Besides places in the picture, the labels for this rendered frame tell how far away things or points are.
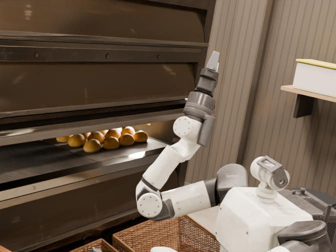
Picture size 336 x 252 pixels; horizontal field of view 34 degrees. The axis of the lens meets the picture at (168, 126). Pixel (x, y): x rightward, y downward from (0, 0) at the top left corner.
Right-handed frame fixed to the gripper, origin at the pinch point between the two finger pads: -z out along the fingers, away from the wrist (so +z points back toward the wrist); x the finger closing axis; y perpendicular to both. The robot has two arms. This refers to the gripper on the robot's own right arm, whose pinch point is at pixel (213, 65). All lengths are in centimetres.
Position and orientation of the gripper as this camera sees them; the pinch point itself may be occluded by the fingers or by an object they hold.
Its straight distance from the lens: 180.6
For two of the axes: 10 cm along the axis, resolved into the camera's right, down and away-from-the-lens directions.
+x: -0.7, -1.8, -9.8
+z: -3.3, 9.3, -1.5
